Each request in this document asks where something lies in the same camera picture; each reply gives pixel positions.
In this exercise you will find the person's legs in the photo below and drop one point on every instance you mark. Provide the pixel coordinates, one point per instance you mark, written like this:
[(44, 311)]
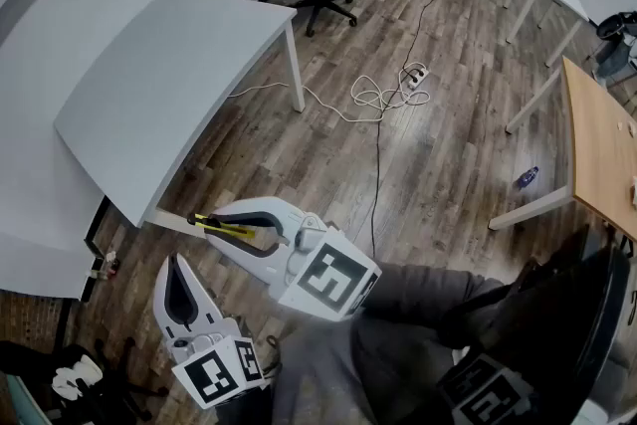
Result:
[(398, 313)]

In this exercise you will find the small dark red bottle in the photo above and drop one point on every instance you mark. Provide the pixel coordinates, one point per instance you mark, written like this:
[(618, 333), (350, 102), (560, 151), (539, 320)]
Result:
[(113, 265)]

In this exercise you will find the grey table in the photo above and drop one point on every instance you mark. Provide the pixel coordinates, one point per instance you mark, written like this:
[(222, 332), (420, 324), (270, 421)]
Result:
[(174, 79)]

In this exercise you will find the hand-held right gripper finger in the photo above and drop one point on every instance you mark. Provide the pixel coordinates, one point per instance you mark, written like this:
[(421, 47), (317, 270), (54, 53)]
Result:
[(239, 255), (269, 206)]

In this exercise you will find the small white object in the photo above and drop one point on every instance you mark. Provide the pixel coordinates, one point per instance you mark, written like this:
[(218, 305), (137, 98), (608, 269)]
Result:
[(631, 128)]

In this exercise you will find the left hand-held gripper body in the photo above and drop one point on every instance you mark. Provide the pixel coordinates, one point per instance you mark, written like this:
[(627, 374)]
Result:
[(209, 378)]

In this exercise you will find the yellow utility knife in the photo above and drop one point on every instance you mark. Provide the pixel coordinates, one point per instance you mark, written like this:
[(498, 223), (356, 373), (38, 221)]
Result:
[(225, 228)]

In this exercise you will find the white power strip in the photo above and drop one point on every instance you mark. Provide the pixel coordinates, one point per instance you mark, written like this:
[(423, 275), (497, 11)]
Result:
[(418, 77)]

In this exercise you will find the pale glass table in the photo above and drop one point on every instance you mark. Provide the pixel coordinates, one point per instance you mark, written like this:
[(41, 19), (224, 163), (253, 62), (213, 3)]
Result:
[(20, 405)]

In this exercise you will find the blue plastic bottle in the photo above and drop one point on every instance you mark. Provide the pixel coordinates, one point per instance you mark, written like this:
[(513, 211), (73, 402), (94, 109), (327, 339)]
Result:
[(526, 177)]

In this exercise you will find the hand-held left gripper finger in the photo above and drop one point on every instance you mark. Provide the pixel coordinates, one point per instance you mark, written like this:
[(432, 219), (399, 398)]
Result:
[(203, 306), (160, 298)]

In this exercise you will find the white cloth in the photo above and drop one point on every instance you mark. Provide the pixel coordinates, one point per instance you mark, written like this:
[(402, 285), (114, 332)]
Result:
[(74, 375)]

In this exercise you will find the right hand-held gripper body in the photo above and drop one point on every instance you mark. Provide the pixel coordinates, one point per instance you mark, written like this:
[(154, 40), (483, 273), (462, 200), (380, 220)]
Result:
[(333, 281)]

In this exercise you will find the wooden table with white legs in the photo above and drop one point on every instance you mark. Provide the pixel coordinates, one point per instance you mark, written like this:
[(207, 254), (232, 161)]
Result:
[(599, 149)]

